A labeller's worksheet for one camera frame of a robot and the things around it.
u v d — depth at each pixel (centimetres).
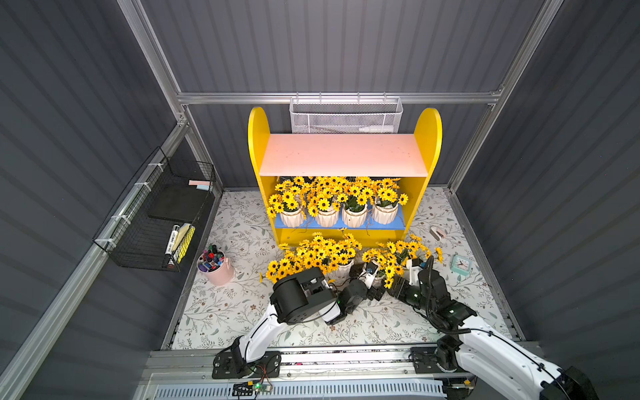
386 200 77
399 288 74
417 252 83
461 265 92
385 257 82
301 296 55
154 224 73
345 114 99
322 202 76
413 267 78
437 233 102
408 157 75
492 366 55
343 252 81
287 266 78
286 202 77
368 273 79
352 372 73
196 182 84
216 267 82
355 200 80
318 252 81
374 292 82
